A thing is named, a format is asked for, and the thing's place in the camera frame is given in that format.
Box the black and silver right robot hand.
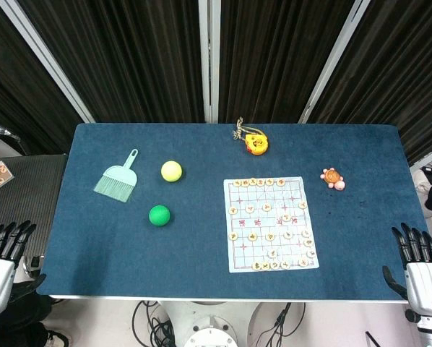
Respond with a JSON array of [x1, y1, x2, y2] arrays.
[[381, 222, 432, 316]]

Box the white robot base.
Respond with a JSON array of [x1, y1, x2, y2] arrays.
[[160, 301, 264, 347]]

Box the white chess board sheet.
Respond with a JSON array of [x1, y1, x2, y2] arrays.
[[223, 176, 320, 274]]

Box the black ribbed side table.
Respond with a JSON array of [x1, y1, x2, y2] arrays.
[[0, 154, 69, 262]]

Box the black and white shoe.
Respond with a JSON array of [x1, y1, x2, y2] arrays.
[[44, 329, 72, 347]]

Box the pink and brown turtle toy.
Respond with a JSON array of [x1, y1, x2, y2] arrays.
[[319, 167, 347, 191]]

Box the mint green hand brush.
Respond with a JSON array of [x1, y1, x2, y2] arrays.
[[93, 148, 139, 204]]

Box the green foam ball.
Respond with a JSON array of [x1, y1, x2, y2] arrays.
[[148, 205, 171, 227]]

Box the blue table cloth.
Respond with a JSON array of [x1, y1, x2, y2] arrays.
[[36, 122, 431, 301]]

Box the yellow tennis ball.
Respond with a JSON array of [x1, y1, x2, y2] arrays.
[[160, 160, 183, 183]]

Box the black pleated curtain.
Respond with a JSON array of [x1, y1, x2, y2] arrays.
[[0, 0, 432, 168]]

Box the black cable bundle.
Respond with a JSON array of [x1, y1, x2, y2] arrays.
[[131, 300, 183, 347]]

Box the white frame post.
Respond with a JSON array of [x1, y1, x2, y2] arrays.
[[197, 0, 222, 124], [298, 0, 373, 125], [0, 0, 96, 124]]

